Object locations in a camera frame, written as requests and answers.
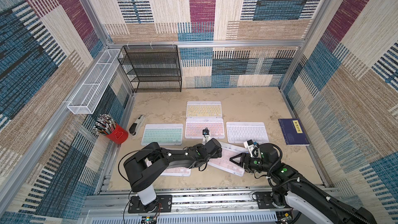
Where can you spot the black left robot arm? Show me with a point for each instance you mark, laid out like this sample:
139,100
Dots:
147,164

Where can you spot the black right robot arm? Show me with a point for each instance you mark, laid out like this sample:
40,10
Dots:
291,189

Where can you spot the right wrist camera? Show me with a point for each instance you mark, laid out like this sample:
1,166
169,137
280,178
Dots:
250,144

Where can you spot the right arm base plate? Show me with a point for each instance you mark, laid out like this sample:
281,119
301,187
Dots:
269,200

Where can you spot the dark blue notebook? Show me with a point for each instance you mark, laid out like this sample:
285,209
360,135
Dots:
293,132

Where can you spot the white key keyboard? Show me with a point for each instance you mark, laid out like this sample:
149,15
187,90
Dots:
240,132

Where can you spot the black white stapler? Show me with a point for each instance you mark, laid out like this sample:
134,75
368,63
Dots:
136,126

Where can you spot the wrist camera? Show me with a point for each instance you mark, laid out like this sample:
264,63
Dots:
250,144
206,136

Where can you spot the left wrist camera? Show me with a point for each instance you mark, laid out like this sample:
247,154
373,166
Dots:
206,136

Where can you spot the yellow key keyboard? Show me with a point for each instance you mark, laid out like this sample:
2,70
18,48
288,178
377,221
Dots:
204,109

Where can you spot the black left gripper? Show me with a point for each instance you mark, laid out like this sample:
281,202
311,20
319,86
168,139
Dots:
219,155

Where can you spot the white wire mesh basket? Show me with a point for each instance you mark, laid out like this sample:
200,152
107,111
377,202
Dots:
89,94

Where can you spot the black wire shelf rack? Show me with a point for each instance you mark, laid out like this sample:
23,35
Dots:
152,68

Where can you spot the green key keyboard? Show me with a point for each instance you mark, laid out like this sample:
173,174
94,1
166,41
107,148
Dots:
163,134

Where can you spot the bundle of pens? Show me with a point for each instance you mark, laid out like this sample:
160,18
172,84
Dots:
104,125

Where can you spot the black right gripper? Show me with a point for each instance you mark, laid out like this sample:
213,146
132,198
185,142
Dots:
242,159

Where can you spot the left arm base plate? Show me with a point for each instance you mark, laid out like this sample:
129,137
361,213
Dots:
162,203

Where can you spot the red pen holder cup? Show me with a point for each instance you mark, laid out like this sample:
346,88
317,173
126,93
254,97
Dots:
119,135

